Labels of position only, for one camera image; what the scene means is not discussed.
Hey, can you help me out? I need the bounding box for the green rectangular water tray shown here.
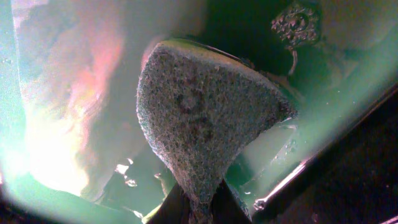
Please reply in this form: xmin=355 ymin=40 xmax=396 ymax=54
xmin=1 ymin=0 xmax=397 ymax=223

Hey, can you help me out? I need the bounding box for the dark green sponge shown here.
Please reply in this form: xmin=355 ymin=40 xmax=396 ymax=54
xmin=136 ymin=39 xmax=297 ymax=223

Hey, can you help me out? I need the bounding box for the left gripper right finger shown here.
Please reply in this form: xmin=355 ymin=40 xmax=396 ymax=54
xmin=213 ymin=179 xmax=252 ymax=224

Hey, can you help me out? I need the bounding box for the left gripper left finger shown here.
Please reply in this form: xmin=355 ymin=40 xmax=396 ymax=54
xmin=147 ymin=183 xmax=190 ymax=224

